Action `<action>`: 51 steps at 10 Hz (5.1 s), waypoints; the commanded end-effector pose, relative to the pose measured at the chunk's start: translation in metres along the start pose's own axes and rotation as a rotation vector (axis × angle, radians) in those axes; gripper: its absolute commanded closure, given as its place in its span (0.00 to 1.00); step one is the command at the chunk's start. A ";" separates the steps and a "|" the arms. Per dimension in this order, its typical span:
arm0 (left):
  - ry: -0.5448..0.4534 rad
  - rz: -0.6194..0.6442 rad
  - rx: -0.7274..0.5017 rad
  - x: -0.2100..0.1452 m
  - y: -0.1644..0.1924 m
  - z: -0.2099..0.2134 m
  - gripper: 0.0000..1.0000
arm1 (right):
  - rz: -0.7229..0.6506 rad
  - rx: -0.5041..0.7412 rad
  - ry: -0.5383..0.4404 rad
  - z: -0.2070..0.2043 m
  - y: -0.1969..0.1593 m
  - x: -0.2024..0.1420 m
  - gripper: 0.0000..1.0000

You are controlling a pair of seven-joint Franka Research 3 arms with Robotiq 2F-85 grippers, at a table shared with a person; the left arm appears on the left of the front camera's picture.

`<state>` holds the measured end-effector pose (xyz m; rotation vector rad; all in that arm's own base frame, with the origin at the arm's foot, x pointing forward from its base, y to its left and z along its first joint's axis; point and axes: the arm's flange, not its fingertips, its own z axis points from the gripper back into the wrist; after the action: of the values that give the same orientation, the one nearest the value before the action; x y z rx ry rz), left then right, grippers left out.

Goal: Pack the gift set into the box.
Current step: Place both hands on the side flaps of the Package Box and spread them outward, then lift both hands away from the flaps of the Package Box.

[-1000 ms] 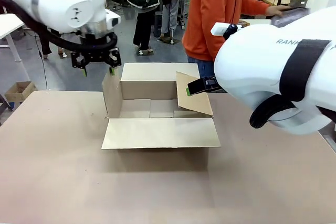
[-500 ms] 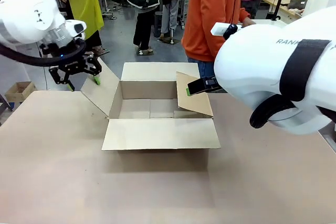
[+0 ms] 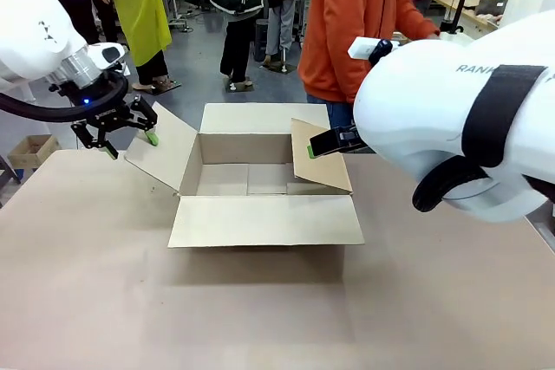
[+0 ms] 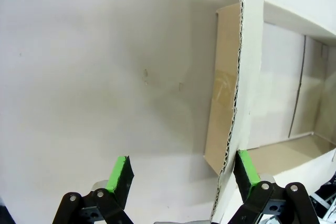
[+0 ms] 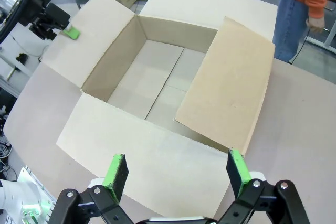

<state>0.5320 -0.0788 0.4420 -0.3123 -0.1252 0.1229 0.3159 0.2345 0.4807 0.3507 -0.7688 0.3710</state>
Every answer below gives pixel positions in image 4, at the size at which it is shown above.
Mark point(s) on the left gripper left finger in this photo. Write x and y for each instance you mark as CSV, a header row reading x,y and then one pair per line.
x,y
119,179

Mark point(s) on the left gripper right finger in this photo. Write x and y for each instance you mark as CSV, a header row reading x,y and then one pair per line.
x,y
248,174

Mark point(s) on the brown cardboard box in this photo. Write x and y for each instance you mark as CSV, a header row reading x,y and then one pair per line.
x,y
252,51

